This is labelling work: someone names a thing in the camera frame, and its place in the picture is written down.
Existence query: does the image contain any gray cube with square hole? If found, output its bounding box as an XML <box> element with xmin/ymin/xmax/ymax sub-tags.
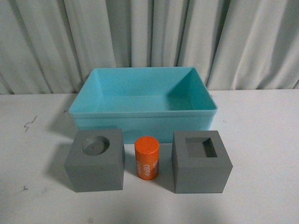
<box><xmin>171</xmin><ymin>131</ymin><xmax>233</xmax><ymax>194</ymax></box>

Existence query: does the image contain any gray cube with round hole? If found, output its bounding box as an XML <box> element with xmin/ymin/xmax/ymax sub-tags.
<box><xmin>64</xmin><ymin>129</ymin><xmax>125</xmax><ymax>192</ymax></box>

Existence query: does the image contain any light blue plastic box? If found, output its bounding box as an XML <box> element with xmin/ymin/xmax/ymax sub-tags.
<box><xmin>69</xmin><ymin>67</ymin><xmax>217</xmax><ymax>143</ymax></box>

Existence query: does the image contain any orange cylinder with white text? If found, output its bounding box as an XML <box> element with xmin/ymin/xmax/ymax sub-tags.
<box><xmin>134</xmin><ymin>136</ymin><xmax>160</xmax><ymax>180</ymax></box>

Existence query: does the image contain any white pleated curtain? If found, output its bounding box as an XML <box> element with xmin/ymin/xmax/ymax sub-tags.
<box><xmin>0</xmin><ymin>0</ymin><xmax>299</xmax><ymax>94</ymax></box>

